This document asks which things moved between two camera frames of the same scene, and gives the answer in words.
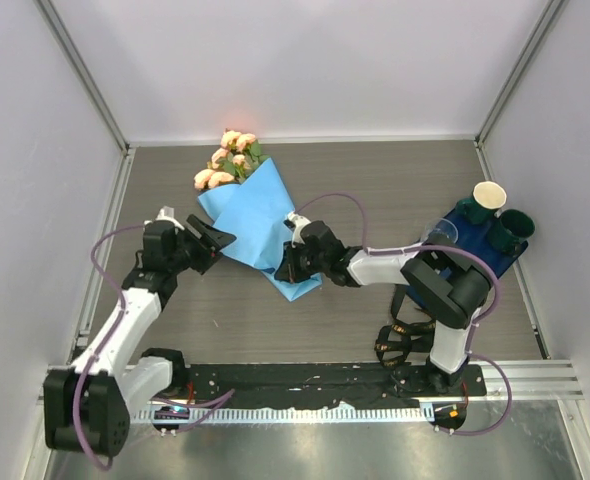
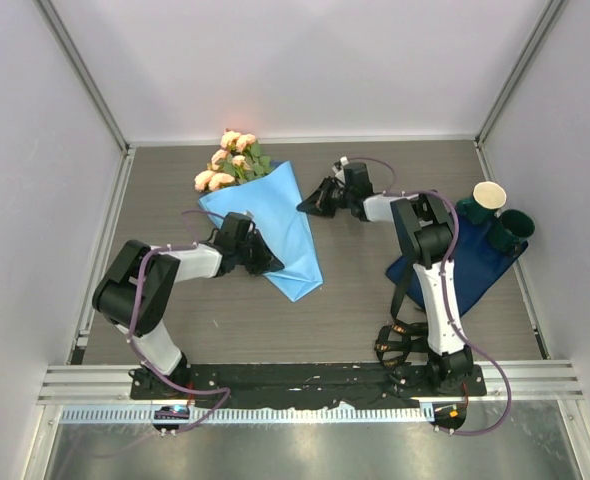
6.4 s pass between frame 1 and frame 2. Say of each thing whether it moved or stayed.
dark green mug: stayed
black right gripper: moved
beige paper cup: stayed
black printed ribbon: stayed
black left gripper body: moved
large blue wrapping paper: moved
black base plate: stayed
